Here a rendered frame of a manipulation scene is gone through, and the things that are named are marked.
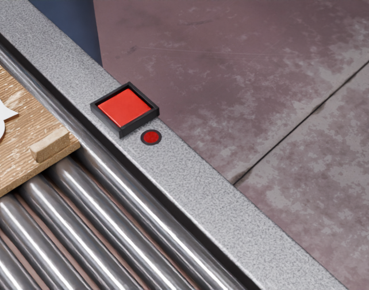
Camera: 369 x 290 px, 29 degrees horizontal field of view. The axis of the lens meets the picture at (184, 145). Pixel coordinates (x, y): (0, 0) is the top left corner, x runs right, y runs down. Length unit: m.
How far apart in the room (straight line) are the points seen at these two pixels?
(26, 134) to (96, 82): 0.16
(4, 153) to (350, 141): 1.46
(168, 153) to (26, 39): 0.36
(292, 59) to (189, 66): 0.36
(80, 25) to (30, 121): 0.74
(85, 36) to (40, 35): 0.58
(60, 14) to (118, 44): 0.88
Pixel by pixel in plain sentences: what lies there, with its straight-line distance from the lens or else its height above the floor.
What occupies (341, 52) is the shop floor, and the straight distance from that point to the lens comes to 2.62.
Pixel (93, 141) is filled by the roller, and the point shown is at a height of 0.92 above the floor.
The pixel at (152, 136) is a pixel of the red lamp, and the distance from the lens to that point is 1.07.
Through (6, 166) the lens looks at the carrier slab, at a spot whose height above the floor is 0.94.
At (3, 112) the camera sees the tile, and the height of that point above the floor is 0.94.
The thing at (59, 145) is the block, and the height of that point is 0.95.
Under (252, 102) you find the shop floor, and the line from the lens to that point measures 2.40.
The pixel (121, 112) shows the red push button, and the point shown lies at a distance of 1.09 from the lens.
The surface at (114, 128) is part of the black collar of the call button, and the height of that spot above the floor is 0.93.
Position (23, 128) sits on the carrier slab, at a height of 0.94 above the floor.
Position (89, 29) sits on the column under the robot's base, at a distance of 1.84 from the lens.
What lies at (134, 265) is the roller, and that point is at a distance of 0.95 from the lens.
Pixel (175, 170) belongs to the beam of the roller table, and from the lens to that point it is 1.03.
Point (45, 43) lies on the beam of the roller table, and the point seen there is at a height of 0.91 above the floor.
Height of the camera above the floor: 1.71
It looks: 49 degrees down
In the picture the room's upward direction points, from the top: 2 degrees counter-clockwise
